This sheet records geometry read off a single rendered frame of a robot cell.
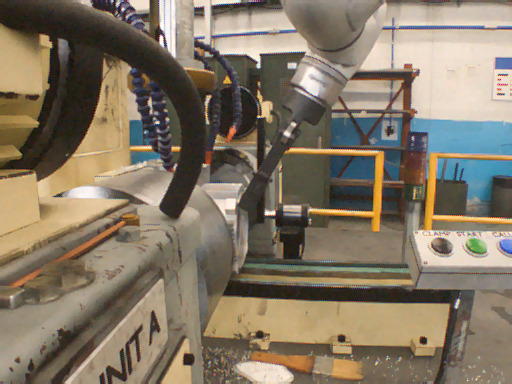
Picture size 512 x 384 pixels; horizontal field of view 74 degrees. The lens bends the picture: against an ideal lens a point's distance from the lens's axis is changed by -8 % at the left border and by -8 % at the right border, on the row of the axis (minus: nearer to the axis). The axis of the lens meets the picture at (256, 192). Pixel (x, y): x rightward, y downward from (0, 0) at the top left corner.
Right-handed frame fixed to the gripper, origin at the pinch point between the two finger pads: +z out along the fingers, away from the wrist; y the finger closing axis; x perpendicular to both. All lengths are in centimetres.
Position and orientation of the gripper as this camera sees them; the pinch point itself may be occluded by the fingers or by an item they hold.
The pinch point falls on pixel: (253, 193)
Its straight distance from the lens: 69.6
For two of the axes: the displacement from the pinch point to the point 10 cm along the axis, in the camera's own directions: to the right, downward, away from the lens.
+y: -1.2, 1.8, -9.8
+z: -4.9, 8.4, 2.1
